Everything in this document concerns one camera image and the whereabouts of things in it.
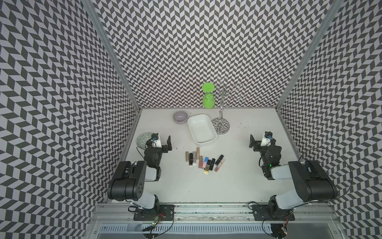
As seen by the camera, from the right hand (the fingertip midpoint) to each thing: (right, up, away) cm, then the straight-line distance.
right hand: (258, 136), depth 90 cm
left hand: (-59, 0, 0) cm, 59 cm away
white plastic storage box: (-34, +4, +13) cm, 37 cm away
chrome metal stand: (-21, +6, +15) cm, 26 cm away
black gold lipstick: (-41, -14, +1) cm, 44 cm away
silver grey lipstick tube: (-39, -13, +1) cm, 41 cm away
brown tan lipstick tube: (-44, -12, +1) cm, 46 cm away
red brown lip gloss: (-35, -15, -1) cm, 38 cm away
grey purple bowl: (-50, +12, +18) cm, 55 cm away
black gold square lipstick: (-31, -17, -4) cm, 36 cm away
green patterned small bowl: (-74, -2, +8) cm, 75 cm away
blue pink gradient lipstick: (-33, -16, -1) cm, 36 cm away
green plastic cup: (-30, +23, +6) cm, 38 cm away
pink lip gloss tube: (-24, -17, -2) cm, 30 cm away
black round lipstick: (-29, -17, -2) cm, 33 cm away
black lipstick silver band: (-24, -14, -1) cm, 28 cm away
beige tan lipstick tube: (-37, -11, +3) cm, 39 cm away
